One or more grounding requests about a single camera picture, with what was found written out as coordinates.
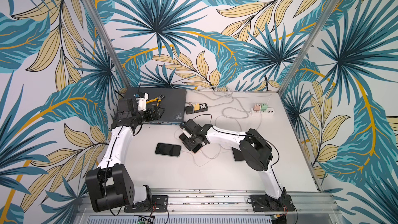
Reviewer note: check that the aluminium rail frame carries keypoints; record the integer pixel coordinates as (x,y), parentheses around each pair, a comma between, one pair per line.
(196,206)

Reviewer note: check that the white power strip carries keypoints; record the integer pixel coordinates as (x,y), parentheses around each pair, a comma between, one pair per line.
(267,113)

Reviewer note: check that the black phone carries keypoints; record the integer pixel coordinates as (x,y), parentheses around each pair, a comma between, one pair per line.
(168,150)
(238,156)

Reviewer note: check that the yellow black pliers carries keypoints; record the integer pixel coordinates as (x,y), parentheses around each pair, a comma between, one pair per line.
(156,100)

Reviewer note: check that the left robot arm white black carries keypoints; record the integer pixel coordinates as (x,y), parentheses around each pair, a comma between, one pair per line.
(109,185)

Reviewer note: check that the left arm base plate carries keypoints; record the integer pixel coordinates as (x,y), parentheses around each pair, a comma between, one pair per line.
(157,204)

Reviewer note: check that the green charger plug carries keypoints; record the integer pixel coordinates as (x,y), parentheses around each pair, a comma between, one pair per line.
(264,107)

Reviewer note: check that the yellow charger plug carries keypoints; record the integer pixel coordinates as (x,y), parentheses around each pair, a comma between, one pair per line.
(196,107)

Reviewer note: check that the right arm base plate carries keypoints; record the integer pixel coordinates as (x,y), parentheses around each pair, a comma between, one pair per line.
(264,203)

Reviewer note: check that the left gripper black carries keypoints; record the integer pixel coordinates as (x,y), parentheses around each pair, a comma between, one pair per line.
(156,116)

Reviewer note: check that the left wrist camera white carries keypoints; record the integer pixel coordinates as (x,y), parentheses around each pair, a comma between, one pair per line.
(141,99)

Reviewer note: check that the pink charger plug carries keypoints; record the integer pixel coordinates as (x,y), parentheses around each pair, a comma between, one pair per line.
(257,107)

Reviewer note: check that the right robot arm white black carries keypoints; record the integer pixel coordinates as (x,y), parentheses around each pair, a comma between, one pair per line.
(256,151)

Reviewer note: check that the pink case phone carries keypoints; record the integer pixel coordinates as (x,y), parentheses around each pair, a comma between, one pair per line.
(194,140)

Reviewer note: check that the dark grey network switch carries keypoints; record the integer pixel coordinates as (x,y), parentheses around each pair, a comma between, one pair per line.
(171,106)

